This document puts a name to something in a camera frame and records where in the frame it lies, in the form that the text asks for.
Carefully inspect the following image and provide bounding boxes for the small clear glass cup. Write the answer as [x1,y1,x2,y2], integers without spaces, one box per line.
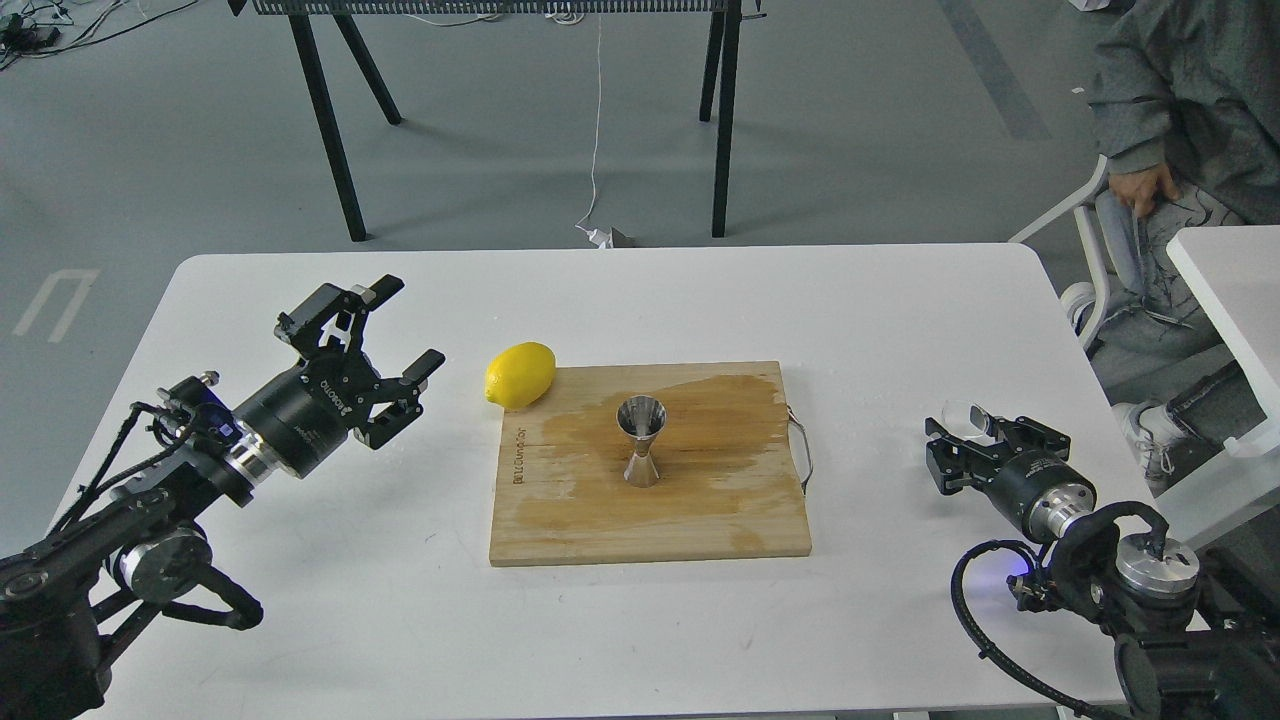
[940,400,995,445]

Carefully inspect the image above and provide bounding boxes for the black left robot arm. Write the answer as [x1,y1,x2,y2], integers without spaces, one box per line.
[1,275,445,719]

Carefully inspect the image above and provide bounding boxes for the person in grey hoodie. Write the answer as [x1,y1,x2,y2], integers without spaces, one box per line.
[1088,1,1279,495]

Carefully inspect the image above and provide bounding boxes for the yellow lemon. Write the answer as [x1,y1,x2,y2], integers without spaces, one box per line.
[484,342,557,410]

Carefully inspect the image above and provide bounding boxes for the white office chair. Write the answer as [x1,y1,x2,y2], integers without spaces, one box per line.
[1007,155,1112,351]

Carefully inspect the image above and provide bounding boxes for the white side table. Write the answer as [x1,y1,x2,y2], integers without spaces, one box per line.
[1167,225,1279,421]

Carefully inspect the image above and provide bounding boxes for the black floor cables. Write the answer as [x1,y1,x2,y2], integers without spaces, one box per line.
[0,0,201,70]

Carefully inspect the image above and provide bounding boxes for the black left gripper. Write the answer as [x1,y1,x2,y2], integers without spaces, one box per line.
[234,275,445,478]

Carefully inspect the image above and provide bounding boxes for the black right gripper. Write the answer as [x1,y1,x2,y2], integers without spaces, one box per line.
[924,416,1097,544]

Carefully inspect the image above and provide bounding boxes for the white power cable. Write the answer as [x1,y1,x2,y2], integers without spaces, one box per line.
[573,12,635,250]

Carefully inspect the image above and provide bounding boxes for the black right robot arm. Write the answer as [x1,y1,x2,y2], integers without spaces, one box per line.
[924,406,1277,719]

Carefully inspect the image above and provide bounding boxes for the steel double jigger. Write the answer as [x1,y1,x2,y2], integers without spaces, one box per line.
[616,395,667,488]

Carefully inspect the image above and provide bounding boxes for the wooden cutting board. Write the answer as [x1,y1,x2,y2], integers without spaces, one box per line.
[489,360,812,568]

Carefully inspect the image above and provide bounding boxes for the black metal table frame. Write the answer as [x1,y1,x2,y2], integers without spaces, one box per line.
[227,0,769,243]

